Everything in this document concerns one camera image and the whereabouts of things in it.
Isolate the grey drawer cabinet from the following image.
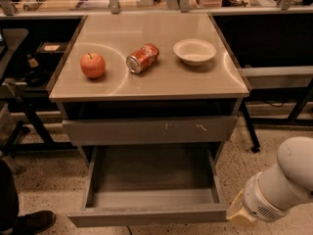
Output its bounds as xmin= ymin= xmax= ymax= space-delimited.
xmin=50 ymin=12 xmax=248 ymax=162

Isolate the crushed orange soda can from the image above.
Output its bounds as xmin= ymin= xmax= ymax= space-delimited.
xmin=126 ymin=43 xmax=159 ymax=74

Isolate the black shoe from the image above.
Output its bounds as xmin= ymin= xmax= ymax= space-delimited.
xmin=12 ymin=211 xmax=56 ymax=235

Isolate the black side desk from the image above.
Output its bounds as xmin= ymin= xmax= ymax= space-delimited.
xmin=1 ymin=28 xmax=75 ymax=156

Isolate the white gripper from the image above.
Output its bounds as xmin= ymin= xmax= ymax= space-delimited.
xmin=226 ymin=172 xmax=288 ymax=227

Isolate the white paper bowl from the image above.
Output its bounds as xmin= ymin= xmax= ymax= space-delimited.
xmin=173 ymin=38 xmax=217 ymax=67

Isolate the grey drawer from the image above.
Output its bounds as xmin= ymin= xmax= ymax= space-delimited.
xmin=68 ymin=144 xmax=228 ymax=227
xmin=63 ymin=116 xmax=238 ymax=146

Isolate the red apple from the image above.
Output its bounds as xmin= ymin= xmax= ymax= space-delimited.
xmin=80 ymin=53 xmax=106 ymax=79

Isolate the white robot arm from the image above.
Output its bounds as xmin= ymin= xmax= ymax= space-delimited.
xmin=226 ymin=137 xmax=313 ymax=227

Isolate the dark trouser leg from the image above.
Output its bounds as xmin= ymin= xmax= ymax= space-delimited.
xmin=0 ymin=161 xmax=19 ymax=234

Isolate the grey top drawer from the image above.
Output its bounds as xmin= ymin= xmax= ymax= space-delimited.
xmin=63 ymin=116 xmax=238 ymax=146

